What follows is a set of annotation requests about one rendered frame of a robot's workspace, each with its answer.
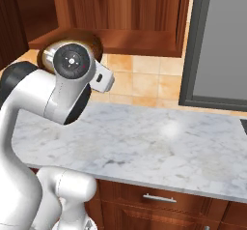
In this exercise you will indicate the wooden drawer front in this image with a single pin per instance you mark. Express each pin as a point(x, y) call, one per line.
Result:
point(128, 193)

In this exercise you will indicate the wooden base cupboard front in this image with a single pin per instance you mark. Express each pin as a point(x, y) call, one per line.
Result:
point(237, 215)

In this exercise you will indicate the grey framed window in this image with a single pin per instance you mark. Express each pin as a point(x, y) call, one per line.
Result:
point(222, 40)

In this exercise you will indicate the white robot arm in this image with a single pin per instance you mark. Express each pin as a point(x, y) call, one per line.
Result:
point(22, 89)

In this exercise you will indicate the black hob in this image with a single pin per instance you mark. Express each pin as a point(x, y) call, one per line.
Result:
point(244, 126)

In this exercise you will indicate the open wooden wall cabinet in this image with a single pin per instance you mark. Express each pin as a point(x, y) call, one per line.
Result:
point(128, 11)

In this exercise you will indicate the wooden base cupboard door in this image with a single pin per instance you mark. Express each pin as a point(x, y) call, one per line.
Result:
point(135, 219)

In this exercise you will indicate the dark brown bowl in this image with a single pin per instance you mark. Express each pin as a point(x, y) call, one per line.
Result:
point(95, 43)

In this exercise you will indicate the dark wooden cabinet door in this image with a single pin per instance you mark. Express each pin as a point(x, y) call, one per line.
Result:
point(9, 18)

